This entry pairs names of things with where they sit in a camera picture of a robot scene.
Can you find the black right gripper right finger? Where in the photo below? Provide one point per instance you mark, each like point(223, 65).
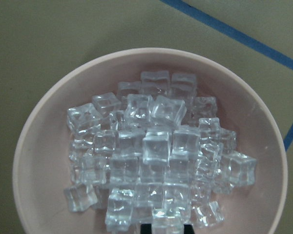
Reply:
point(188, 229)

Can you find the clear ice cube pile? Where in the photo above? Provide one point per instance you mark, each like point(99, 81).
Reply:
point(153, 144)

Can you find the pink bowl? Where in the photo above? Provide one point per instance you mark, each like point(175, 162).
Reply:
point(40, 171)

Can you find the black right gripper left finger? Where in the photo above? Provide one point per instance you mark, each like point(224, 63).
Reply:
point(145, 229)

